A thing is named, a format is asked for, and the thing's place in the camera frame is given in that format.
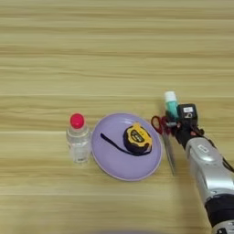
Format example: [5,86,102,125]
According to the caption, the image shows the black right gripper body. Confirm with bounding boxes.
[173,120,203,149]

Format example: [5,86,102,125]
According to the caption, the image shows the yellow black tape measure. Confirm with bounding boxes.
[100,122,154,157]

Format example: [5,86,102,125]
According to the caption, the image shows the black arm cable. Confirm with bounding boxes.
[207,136,234,174]

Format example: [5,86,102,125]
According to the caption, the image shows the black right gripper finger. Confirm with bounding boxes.
[190,125,206,137]
[165,114,179,128]

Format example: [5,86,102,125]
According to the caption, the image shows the clear bottle red cap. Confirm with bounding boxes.
[66,112,93,165]

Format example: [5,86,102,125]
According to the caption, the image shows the purple round plate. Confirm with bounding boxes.
[90,112,164,182]

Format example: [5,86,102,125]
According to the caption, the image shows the red handled scissors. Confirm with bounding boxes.
[151,115,178,176]

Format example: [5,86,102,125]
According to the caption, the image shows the teal white glue stick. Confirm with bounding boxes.
[164,90,180,122]

